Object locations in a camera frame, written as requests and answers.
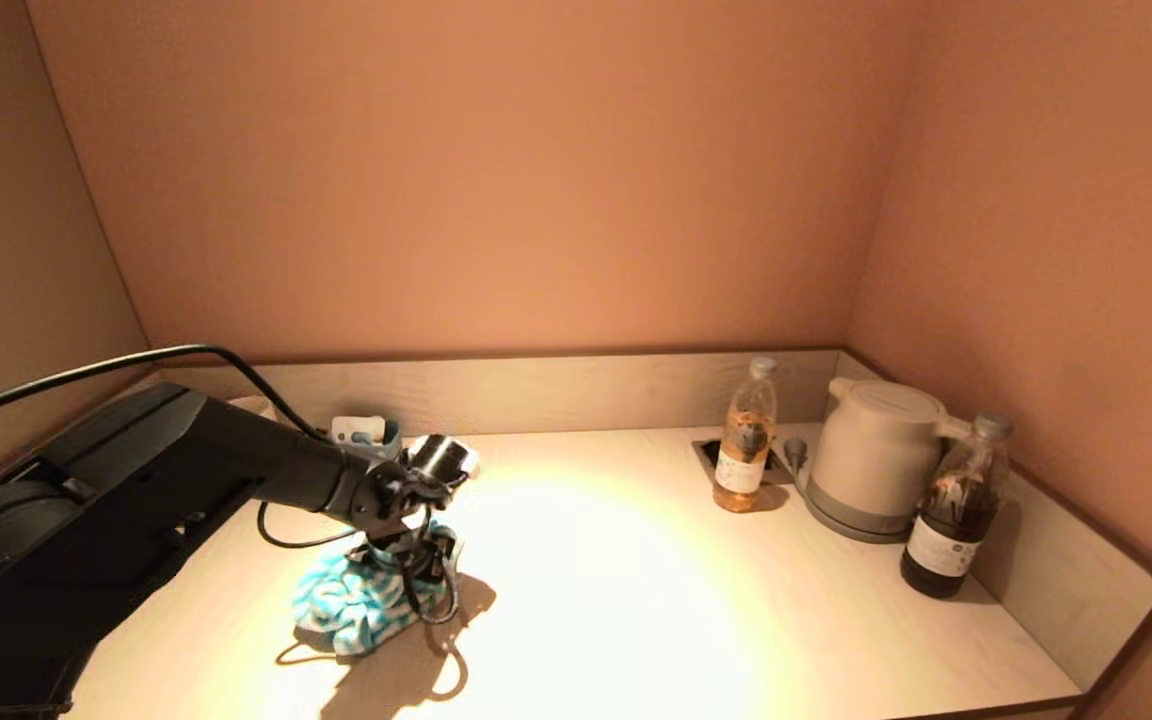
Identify teal white zigzag cloth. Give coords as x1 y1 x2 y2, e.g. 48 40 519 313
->
292 519 465 659

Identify small blue-grey tray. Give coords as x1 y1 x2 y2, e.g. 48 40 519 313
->
330 418 403 462

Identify white sachet packets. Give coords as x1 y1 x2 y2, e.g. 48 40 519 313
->
330 414 385 447

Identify wooden table backsplash rim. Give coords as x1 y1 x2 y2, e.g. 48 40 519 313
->
0 347 1152 713

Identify black recessed table socket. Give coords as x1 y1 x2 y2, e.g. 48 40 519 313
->
692 437 796 488

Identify orange tea plastic bottle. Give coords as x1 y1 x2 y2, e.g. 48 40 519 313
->
711 355 781 515

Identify grey kettle base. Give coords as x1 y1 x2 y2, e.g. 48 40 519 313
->
802 485 923 546

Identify white electric kettle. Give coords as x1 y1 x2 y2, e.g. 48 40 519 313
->
807 376 978 526

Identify dark tea plastic bottle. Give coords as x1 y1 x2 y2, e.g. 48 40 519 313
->
899 412 1020 601

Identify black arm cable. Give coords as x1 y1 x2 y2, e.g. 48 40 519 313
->
0 343 463 627

